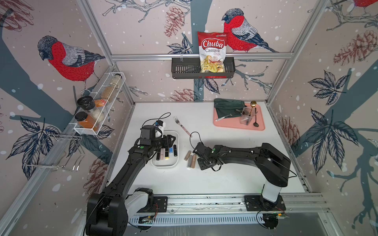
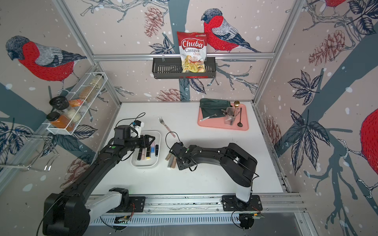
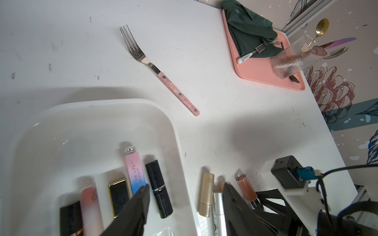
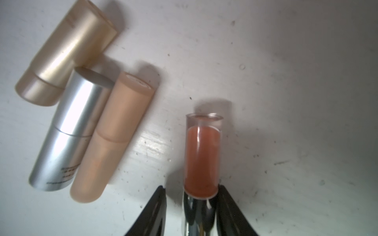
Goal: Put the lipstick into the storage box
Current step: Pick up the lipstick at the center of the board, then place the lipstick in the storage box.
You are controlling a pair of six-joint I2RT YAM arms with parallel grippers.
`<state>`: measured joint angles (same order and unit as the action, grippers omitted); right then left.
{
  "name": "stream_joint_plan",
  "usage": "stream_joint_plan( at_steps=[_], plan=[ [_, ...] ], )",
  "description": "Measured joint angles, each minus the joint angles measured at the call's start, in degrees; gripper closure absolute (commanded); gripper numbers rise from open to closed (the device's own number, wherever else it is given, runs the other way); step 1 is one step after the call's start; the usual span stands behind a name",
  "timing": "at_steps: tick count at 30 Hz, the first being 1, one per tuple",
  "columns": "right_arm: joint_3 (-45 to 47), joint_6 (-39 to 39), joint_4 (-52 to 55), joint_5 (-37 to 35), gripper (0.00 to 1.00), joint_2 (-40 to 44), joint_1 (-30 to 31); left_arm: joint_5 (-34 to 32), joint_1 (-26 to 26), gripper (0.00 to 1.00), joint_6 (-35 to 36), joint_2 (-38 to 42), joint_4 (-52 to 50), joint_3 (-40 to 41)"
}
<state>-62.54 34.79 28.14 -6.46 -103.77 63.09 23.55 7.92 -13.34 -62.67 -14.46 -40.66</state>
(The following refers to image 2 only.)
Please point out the tan spice jar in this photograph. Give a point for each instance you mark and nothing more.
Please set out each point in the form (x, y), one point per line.
(87, 94)

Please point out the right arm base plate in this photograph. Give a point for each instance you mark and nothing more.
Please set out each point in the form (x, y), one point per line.
(231, 203)

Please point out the gold spoon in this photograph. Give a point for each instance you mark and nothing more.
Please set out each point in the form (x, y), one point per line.
(236, 105)

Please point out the white handled fork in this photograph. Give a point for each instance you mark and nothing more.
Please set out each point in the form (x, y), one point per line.
(208, 117)

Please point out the pink blue lipstick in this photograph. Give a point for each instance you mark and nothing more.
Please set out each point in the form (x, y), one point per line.
(152, 148)

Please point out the pink handled fork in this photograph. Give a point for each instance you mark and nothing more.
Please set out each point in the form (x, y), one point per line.
(168, 129)

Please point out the tan lipstick tube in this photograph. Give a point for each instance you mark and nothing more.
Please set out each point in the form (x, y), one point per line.
(174, 163)

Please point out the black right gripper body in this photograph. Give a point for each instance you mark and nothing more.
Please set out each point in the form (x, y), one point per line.
(180, 166)

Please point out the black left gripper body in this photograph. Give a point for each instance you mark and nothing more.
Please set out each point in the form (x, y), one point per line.
(143, 141)

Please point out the pale spice jar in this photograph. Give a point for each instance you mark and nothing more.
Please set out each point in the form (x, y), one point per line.
(97, 82)

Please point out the black round lipstick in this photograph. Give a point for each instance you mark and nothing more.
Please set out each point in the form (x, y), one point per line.
(139, 154)

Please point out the red cassava chips bag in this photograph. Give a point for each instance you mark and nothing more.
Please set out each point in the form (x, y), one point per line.
(193, 51)

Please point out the wire hook rack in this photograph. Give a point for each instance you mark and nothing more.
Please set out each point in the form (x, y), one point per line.
(29, 152)

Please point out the black lid orange spice jar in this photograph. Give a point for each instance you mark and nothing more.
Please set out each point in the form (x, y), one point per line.
(60, 121)

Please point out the black spoon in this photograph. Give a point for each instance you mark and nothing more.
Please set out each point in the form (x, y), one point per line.
(239, 124)

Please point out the black lid white spice jar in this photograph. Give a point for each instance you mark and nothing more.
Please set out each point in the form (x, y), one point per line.
(61, 104)

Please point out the clear ribbed glass cup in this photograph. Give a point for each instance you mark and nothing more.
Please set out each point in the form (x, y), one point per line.
(230, 115)

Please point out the silver lipstick tube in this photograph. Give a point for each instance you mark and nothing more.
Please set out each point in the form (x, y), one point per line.
(170, 162)

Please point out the white rectangular storage box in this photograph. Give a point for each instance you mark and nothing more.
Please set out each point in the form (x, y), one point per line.
(146, 164)

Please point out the dark green cloth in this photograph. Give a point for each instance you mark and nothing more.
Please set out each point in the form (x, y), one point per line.
(213, 108)

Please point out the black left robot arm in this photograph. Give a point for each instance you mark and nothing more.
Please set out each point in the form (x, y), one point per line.
(69, 213)

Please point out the beige gold lipstick tube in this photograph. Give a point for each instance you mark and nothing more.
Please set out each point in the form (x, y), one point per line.
(168, 156)

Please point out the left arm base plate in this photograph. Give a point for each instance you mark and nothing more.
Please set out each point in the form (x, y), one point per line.
(130, 204)

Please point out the black wall basket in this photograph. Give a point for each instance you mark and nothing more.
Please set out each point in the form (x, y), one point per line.
(170, 68)

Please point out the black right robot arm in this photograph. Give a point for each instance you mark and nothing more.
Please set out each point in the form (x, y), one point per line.
(236, 162)

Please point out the pink silicone mat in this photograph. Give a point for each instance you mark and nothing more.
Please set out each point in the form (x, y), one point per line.
(219, 122)

